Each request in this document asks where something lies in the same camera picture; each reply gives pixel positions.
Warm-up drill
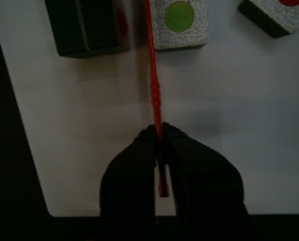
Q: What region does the black toy sushi roll piece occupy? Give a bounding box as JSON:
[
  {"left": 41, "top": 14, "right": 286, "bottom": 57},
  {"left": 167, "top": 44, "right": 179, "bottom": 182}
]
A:
[{"left": 77, "top": 0, "right": 133, "bottom": 55}]

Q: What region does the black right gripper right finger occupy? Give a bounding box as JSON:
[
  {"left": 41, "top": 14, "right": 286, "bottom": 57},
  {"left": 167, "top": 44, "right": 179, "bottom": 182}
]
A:
[{"left": 161, "top": 120, "right": 257, "bottom": 241}]

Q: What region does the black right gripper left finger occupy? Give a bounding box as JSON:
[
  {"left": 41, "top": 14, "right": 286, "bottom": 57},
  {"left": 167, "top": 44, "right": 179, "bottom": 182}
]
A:
[{"left": 98, "top": 124, "right": 161, "bottom": 241}]

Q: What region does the toy sushi piece red centre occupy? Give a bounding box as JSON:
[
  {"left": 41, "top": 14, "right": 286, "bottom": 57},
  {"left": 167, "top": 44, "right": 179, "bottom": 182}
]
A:
[{"left": 237, "top": 0, "right": 299, "bottom": 40}]

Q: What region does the red plastic toy knife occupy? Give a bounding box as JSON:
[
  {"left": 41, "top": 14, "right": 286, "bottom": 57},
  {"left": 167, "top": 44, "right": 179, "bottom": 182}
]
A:
[{"left": 142, "top": 0, "right": 171, "bottom": 199}]

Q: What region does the white cutting board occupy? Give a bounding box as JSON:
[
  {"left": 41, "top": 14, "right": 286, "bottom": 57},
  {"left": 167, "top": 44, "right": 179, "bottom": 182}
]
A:
[{"left": 0, "top": 0, "right": 299, "bottom": 218}]

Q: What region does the toy sushi piece green centre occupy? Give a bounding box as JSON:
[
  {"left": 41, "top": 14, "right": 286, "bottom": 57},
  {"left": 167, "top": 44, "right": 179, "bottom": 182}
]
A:
[{"left": 149, "top": 0, "right": 211, "bottom": 52}]

